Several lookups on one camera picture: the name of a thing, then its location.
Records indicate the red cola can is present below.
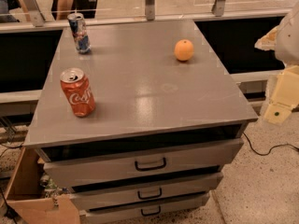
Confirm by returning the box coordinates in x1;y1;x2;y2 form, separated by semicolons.
60;68;95;118

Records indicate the orange fruit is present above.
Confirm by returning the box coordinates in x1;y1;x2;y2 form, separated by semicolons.
174;39;194;62

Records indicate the brown cardboard box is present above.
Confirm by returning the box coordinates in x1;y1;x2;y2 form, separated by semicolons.
5;147;80;224

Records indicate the grey drawer cabinet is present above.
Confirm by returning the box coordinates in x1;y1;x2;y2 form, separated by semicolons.
22;18;259;224

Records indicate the grey metal railing bracket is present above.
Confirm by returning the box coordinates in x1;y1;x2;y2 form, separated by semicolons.
145;0;155;21
212;0;226;17
20;0;45;27

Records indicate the person standing in background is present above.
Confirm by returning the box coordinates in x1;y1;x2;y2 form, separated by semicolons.
51;0;98;21

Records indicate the bottom grey drawer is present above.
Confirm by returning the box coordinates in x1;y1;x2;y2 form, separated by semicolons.
86;192;209;224

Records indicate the black floor cable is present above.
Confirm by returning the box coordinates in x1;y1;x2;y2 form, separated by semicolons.
242;132;299;157

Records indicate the middle grey drawer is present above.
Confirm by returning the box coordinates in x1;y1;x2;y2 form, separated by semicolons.
70;170;223;210

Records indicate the top grey drawer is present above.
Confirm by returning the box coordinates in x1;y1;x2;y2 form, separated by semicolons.
44;138;243;188

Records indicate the grey metal railing bracket left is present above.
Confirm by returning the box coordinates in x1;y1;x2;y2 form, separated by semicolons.
20;0;45;27

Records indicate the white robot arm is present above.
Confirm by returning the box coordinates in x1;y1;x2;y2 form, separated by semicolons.
254;3;299;124

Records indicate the grey metal railing bracket middle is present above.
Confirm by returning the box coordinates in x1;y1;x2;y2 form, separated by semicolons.
145;0;155;21

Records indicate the grey metal railing bracket right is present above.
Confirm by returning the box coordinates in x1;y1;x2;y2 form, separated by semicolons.
212;0;226;17

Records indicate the blue silver energy drink can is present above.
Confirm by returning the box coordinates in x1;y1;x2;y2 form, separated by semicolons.
67;13;91;54

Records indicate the grey drawer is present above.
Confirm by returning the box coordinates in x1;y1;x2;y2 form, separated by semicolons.
70;170;223;210
44;138;243;188
86;192;209;224

